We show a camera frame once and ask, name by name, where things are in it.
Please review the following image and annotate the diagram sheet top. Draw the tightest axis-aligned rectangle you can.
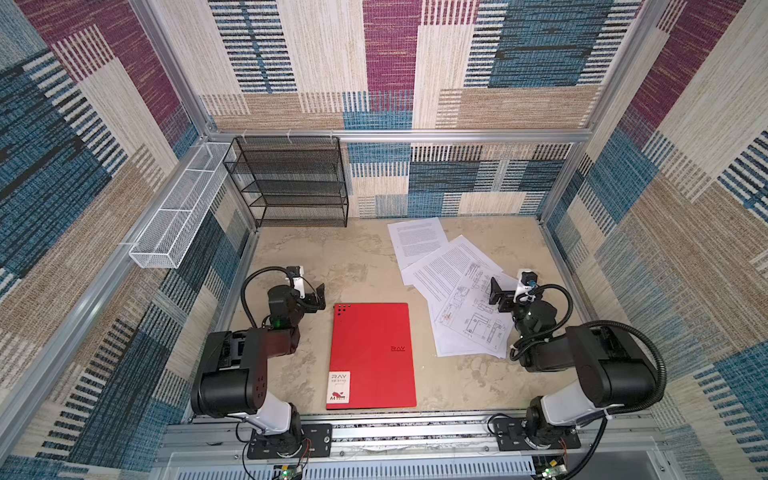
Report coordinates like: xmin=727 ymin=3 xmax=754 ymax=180
xmin=432 ymin=263 xmax=518 ymax=359

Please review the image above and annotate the text sheet bottom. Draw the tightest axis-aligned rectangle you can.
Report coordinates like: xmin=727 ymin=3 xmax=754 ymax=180
xmin=427 ymin=294 xmax=512 ymax=359

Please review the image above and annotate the text sheet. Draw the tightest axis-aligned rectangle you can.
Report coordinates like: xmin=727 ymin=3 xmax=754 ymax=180
xmin=388 ymin=217 xmax=448 ymax=271
xmin=427 ymin=294 xmax=512 ymax=359
xmin=403 ymin=236 xmax=502 ymax=305

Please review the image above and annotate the red folder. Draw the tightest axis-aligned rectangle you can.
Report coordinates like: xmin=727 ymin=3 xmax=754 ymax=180
xmin=326 ymin=303 xmax=417 ymax=410

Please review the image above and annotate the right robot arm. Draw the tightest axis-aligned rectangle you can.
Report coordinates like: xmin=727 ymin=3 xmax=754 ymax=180
xmin=487 ymin=271 xmax=668 ymax=451

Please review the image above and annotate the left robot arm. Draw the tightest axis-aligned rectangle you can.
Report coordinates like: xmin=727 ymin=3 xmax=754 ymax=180
xmin=191 ymin=266 xmax=326 ymax=458

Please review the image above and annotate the text sheet middle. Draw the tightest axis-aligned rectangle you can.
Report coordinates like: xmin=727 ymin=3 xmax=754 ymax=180
xmin=403 ymin=236 xmax=502 ymax=305

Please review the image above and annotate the text sheet far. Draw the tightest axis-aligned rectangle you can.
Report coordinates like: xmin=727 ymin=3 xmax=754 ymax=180
xmin=388 ymin=217 xmax=448 ymax=271

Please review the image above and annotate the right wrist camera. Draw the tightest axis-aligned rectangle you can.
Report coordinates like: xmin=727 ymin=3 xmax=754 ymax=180
xmin=515 ymin=269 xmax=538 ymax=303

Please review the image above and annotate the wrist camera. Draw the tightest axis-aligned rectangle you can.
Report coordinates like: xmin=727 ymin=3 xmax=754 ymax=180
xmin=286 ymin=266 xmax=307 ymax=297
xmin=515 ymin=269 xmax=538 ymax=303

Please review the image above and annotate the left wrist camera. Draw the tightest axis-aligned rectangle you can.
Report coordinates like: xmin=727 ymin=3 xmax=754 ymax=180
xmin=286 ymin=266 xmax=307 ymax=297

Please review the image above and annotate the black wire shelf rack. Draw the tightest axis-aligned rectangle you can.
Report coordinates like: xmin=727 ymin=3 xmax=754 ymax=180
xmin=223 ymin=136 xmax=349 ymax=228

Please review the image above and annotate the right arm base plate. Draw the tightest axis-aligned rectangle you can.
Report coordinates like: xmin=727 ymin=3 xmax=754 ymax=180
xmin=486 ymin=413 xmax=582 ymax=452

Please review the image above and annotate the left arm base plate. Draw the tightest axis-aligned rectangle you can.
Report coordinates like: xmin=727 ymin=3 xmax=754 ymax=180
xmin=245 ymin=423 xmax=333 ymax=460

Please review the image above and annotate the white mesh wall basket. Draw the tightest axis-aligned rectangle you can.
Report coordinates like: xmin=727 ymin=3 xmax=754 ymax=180
xmin=129 ymin=142 xmax=229 ymax=269

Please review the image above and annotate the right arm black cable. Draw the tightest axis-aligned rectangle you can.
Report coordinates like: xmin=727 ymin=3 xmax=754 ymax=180
xmin=557 ymin=320 xmax=668 ymax=480

